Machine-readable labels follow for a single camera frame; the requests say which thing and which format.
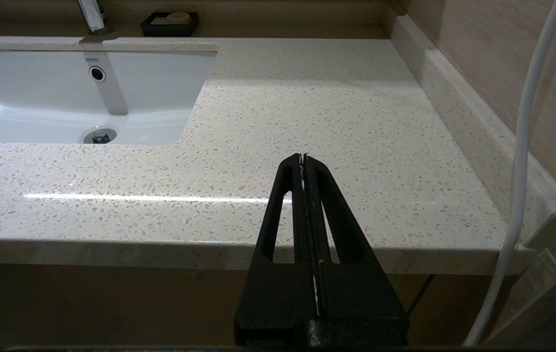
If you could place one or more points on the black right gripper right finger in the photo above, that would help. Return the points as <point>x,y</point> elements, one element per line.
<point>356,298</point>

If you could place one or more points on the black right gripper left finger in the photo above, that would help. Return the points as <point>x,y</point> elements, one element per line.
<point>282,293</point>

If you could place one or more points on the wooden vanity cabinet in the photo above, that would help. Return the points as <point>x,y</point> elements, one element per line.
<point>111,308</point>

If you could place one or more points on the chrome sink drain plug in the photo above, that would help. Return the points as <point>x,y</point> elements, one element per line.
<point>100,136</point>

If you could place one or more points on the black soap dish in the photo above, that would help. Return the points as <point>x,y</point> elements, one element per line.
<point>170,30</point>

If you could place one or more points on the round beige soap bar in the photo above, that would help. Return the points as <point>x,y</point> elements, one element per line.
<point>177,18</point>

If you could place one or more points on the white ceramic sink basin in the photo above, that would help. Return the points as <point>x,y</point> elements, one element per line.
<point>38,98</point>

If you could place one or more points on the chrome basin faucet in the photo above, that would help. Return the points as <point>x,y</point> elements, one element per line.
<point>91,14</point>

